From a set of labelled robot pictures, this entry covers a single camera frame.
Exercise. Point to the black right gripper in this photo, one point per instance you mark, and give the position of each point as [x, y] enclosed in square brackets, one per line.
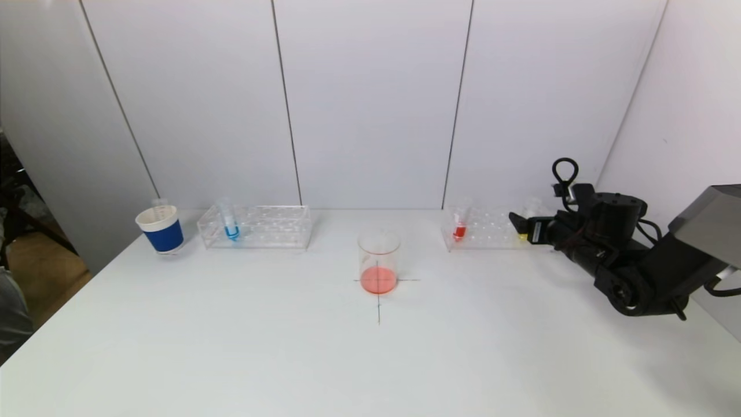
[536, 231]

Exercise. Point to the test tube with yellow liquid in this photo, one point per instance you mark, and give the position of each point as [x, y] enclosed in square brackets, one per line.
[531, 207]

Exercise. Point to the test tube with red liquid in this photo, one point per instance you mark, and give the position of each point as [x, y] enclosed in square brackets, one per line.
[459, 231]

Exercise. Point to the clear acrylic test tube rack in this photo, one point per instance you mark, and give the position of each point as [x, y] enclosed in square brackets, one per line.
[266, 229]
[486, 229]

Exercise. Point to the blue white paper cup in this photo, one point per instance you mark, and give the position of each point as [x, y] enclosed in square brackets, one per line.
[165, 236]

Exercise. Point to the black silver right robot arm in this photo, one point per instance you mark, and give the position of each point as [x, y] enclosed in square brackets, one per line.
[683, 260]

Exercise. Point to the test tube with blue liquid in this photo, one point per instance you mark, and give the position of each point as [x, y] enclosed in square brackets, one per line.
[231, 229]

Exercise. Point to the black metal stand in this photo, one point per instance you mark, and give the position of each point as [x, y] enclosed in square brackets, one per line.
[11, 191]

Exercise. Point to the person in grey clothing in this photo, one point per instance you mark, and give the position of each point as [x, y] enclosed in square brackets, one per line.
[13, 307]

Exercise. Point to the clear graduated plastic test tube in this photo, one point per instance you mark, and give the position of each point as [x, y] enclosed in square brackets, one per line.
[160, 205]

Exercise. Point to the clear glass beaker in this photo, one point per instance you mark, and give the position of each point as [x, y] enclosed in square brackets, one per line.
[378, 272]

